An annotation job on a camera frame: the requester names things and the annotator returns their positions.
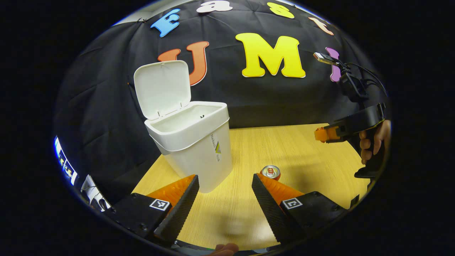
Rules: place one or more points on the wooden desktop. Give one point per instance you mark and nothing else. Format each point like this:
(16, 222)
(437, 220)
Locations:
(284, 149)

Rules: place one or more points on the computer monitor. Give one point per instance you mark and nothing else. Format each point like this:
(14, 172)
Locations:
(65, 165)

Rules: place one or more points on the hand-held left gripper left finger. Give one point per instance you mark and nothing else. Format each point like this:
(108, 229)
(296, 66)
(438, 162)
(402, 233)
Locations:
(181, 209)

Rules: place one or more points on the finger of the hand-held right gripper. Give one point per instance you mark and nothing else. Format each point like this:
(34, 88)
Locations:
(328, 134)

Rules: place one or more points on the red pop can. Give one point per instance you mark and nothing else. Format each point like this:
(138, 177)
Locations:
(271, 172)

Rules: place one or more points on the white side desk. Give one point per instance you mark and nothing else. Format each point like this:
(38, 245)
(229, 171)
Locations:
(90, 188)

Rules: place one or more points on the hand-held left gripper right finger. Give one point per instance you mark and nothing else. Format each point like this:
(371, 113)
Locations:
(270, 209)

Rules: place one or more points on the black backdrop cloth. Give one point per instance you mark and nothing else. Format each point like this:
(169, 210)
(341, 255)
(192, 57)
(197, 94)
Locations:
(106, 89)

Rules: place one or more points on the white desktop garbage bin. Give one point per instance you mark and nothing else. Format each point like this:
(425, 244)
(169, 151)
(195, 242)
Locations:
(192, 149)

